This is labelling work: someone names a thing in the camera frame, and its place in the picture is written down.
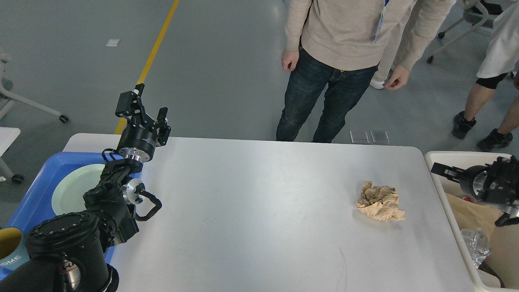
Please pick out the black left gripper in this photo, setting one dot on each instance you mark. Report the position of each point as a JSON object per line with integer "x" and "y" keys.
{"x": 141, "y": 135}

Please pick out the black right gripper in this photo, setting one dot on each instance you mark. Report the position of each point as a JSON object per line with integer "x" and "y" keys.
{"x": 473, "y": 181}

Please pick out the brown paper bag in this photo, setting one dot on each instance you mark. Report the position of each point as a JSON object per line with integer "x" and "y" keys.
{"x": 471, "y": 216}

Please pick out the foil tray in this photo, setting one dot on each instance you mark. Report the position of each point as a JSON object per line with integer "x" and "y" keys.
{"x": 477, "y": 244}

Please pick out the brown paper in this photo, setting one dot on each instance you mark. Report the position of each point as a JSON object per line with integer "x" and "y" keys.
{"x": 380, "y": 203}

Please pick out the mint green plate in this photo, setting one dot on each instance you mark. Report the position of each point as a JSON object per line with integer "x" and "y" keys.
{"x": 68, "y": 194}

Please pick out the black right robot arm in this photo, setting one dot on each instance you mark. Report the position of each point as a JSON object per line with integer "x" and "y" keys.
{"x": 496, "y": 184}

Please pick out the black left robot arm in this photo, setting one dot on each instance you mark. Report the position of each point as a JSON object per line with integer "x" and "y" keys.
{"x": 67, "y": 252}

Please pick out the right metal floor plate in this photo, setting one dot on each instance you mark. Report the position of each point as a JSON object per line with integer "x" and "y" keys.
{"x": 380, "y": 137}

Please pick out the metal floor plate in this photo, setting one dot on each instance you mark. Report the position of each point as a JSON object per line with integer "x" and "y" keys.
{"x": 380, "y": 137}
{"x": 359, "y": 137}

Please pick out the white plastic bin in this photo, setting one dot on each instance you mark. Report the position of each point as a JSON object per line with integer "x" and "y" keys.
{"x": 504, "y": 258}

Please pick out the left metal floor plate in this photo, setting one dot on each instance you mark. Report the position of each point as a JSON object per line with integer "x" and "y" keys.
{"x": 359, "y": 137}

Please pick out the person in white shirt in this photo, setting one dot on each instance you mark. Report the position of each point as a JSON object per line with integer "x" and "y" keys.
{"x": 501, "y": 57}

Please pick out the person in beige trousers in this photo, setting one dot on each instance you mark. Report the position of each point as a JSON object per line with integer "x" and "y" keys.
{"x": 381, "y": 75}

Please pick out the blue plastic tray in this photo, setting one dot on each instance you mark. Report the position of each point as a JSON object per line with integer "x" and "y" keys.
{"x": 36, "y": 207}

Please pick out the person in beige sweater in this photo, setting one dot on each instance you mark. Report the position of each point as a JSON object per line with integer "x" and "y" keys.
{"x": 334, "y": 47}

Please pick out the teal mug yellow inside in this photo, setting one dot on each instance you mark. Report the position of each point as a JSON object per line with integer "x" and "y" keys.
{"x": 13, "y": 252}

